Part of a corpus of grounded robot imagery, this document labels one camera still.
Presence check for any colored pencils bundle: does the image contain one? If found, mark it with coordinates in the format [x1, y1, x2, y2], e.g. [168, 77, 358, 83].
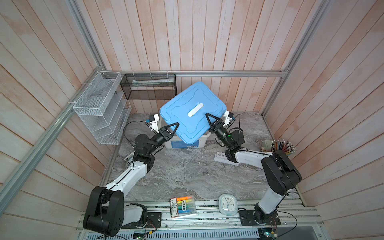
[272, 140, 296, 156]

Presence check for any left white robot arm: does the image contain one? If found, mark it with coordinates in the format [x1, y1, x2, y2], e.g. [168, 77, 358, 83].
[83, 122, 179, 237]

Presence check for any blue plastic bin lid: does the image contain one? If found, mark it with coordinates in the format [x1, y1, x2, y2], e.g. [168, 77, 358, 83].
[160, 82, 227, 144]

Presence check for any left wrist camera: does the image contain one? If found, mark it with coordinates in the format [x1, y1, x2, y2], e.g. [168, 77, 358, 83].
[146, 114, 160, 133]

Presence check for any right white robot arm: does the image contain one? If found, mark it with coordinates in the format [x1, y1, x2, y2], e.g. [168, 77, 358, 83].
[206, 112, 302, 225]

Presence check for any black wire mesh basket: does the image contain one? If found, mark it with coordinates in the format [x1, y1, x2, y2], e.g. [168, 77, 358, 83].
[120, 73, 178, 101]

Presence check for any white test tube rack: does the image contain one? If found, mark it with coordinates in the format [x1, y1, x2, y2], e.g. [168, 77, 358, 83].
[214, 152, 239, 166]

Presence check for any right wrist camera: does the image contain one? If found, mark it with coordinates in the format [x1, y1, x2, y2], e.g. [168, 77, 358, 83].
[223, 111, 234, 127]

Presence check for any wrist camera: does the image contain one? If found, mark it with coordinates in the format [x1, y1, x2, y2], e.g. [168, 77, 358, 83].
[223, 111, 234, 127]
[146, 114, 160, 133]

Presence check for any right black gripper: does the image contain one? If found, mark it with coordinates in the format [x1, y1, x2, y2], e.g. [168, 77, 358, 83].
[206, 115, 232, 150]

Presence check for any white plastic storage bin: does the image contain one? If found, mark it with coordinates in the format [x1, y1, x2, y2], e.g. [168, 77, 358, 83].
[164, 132, 211, 149]

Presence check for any pale green small box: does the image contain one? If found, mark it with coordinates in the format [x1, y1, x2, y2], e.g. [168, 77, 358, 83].
[261, 140, 274, 153]

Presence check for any white wire mesh shelf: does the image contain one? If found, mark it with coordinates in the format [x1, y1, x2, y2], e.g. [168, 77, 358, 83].
[74, 71, 132, 145]

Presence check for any highlighter marker pack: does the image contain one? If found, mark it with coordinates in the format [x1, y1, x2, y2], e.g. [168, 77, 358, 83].
[169, 195, 197, 219]

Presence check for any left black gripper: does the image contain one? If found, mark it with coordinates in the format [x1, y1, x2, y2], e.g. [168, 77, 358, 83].
[147, 122, 179, 155]

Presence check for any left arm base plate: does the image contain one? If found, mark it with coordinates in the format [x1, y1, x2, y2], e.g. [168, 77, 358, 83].
[122, 212, 162, 230]

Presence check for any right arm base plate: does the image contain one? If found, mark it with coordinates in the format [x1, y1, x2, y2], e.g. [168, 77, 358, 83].
[238, 208, 281, 226]

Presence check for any white round clock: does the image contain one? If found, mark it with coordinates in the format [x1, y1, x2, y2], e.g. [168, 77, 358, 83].
[219, 194, 238, 217]

